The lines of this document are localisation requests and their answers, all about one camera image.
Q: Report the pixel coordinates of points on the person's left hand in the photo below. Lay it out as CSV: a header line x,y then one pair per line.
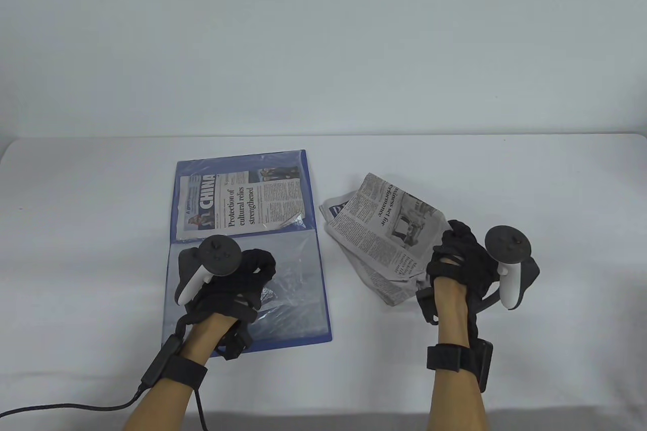
x,y
237,294

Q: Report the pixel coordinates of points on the person's right hand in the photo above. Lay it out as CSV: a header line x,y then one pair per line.
x,y
465,264

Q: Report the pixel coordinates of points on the person's left fingers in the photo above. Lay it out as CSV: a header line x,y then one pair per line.
x,y
260,269

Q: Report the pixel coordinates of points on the person's right fingers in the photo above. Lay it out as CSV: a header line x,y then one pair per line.
x,y
455,244

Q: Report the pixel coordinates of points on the person's left forearm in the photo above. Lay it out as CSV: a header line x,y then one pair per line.
x,y
167,400

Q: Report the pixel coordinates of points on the person's right forearm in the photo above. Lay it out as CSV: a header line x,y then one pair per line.
x,y
455,400

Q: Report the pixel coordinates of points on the white and black left controller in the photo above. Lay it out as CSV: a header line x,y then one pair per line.
x,y
218,251

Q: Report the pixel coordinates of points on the white and black controller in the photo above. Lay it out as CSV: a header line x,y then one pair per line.
x,y
508,249
218,251

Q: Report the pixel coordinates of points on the blue clear-pocket folder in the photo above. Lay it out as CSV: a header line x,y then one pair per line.
x,y
303,289

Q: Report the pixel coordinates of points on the white and black right controller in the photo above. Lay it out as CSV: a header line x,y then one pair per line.
x,y
508,249

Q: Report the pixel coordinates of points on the newspaper sheet inside folder pocket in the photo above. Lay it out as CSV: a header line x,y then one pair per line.
x,y
242,203

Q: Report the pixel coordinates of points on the folded crumpled newspaper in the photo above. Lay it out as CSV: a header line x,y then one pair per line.
x,y
374,229

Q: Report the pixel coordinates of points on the black left wrist sensor box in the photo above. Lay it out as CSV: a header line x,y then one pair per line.
x,y
160,360

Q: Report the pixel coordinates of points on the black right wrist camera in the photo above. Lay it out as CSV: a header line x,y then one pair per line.
x,y
427,304

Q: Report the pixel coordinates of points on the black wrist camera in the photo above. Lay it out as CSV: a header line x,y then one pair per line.
x,y
235,342
427,304

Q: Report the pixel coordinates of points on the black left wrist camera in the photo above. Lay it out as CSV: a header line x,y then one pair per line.
x,y
235,342

